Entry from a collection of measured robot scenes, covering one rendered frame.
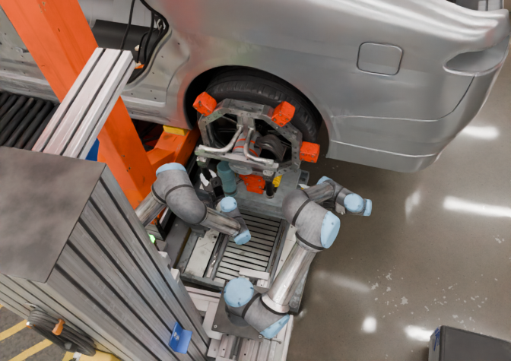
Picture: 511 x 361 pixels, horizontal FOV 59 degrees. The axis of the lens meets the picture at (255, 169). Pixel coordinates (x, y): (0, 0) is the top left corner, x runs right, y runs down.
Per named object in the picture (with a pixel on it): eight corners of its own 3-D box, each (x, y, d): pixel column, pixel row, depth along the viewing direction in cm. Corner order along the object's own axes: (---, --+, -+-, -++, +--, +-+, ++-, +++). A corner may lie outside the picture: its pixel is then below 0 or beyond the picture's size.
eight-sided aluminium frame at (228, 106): (301, 175, 256) (303, 111, 212) (299, 185, 253) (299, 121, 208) (212, 156, 269) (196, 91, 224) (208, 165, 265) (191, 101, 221)
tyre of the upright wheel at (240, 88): (252, 33, 217) (191, 94, 268) (236, 67, 204) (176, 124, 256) (349, 111, 239) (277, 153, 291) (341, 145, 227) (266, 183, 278)
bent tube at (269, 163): (283, 136, 223) (282, 122, 214) (272, 167, 212) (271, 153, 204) (249, 130, 226) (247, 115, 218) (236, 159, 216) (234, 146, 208)
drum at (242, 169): (265, 147, 245) (265, 130, 233) (254, 178, 233) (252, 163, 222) (241, 141, 248) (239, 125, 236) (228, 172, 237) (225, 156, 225)
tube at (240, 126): (245, 128, 227) (242, 115, 218) (232, 159, 217) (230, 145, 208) (212, 122, 231) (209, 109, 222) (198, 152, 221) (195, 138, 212)
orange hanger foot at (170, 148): (201, 134, 287) (192, 95, 259) (169, 202, 259) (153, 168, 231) (177, 128, 291) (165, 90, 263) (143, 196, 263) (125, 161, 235)
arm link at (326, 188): (264, 212, 167) (318, 191, 209) (287, 229, 163) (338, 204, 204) (276, 185, 163) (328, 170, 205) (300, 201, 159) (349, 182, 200)
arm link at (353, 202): (333, 201, 194) (338, 204, 204) (355, 214, 189) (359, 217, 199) (342, 185, 194) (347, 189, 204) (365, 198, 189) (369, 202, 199)
